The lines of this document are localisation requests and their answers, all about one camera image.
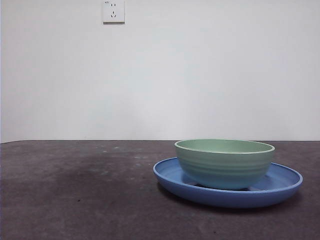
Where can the blue round plate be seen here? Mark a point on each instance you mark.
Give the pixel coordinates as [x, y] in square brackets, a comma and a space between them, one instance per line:
[225, 198]

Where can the white wall socket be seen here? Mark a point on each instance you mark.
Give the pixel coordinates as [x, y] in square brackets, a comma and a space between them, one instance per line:
[113, 15]

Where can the pale green ribbed bowl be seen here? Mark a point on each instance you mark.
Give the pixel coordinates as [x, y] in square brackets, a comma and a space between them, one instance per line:
[225, 167]

